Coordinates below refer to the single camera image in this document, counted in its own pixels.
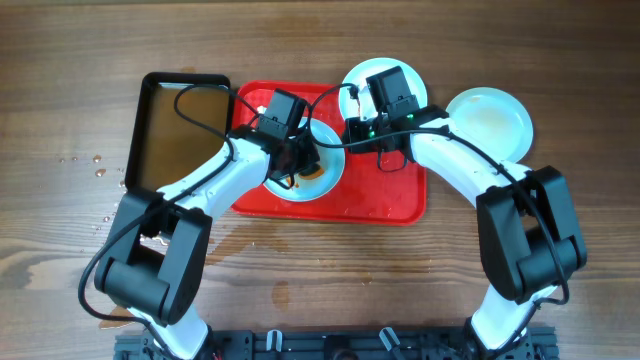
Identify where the orange green scrub sponge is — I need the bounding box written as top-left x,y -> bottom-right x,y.
299,167 -> 325,180

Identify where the white plate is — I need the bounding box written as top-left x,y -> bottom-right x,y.
264,118 -> 346,202
446,87 -> 534,163
338,58 -> 428,121

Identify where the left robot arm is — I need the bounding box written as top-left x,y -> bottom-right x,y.
78,126 -> 319,359

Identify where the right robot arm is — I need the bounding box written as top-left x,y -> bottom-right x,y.
342,105 -> 587,357

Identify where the red plastic tray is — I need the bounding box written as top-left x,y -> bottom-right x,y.
231,81 -> 427,226

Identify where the black rectangular water basin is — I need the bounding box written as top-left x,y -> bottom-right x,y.
125,72 -> 233,191

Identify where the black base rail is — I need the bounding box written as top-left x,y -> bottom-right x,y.
113,327 -> 560,360

